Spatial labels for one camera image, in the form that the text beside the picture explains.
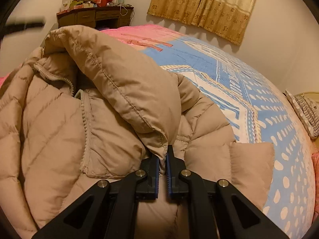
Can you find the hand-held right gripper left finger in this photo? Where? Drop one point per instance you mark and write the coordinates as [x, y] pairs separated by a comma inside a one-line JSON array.
[[157, 176]]

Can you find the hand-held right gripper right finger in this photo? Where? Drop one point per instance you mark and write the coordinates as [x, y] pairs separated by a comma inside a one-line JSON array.
[[169, 176]]

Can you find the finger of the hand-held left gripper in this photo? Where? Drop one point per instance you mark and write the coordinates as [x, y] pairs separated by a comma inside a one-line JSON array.
[[25, 25]]

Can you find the beige quilted puffer jacket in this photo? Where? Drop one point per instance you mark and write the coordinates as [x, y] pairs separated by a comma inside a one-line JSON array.
[[62, 129]]

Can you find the white picture box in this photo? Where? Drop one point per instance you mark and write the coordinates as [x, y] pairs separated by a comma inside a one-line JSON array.
[[66, 3]]

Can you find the green cloth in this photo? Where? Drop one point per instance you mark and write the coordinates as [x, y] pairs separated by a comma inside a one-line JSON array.
[[77, 3]]

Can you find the brown wooden desk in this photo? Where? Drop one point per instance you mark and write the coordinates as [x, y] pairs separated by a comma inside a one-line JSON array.
[[87, 15]]

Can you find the blue dotted blanket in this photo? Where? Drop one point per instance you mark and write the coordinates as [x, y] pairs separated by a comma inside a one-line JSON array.
[[249, 99]]

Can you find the pink folded quilt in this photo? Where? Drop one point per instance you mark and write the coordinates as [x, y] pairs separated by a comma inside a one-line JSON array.
[[316, 169]]

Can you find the grey floral pillow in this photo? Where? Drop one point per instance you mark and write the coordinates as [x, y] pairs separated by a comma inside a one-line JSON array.
[[304, 112]]

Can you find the wooden bed headboard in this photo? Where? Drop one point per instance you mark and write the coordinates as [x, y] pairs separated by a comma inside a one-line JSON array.
[[309, 95]]

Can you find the beige patterned window curtain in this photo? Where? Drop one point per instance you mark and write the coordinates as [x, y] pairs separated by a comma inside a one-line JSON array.
[[199, 5]]

